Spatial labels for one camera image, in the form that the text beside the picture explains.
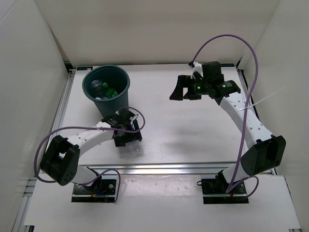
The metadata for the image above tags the green plastic soda bottle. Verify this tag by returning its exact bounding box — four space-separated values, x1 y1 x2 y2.
102 82 118 99

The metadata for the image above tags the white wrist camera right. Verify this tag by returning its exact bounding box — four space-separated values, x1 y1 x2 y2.
188 61 203 79

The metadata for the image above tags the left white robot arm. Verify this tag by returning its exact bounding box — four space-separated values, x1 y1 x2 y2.
34 107 144 193

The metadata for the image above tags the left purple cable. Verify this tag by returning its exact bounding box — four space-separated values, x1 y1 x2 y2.
35 107 147 203

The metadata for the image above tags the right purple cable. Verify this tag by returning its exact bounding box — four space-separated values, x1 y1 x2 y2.
189 34 259 197

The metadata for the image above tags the clear unlabelled plastic bottle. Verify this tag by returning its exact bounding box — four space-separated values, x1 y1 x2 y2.
90 80 106 99

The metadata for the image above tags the purple cable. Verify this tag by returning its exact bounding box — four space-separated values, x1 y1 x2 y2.
35 107 147 203
189 34 259 197

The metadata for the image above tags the dark green plastic bin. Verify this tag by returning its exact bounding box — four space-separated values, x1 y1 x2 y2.
82 65 130 117

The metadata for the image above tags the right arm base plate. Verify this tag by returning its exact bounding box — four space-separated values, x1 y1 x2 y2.
197 179 249 204

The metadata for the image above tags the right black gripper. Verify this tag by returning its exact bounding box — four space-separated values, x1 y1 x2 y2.
169 75 211 101

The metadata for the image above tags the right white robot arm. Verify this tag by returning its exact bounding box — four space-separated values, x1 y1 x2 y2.
170 61 286 193

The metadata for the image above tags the white cable tie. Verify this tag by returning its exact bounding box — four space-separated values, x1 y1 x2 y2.
240 87 286 111

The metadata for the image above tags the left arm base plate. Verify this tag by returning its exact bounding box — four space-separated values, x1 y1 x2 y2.
71 175 118 203

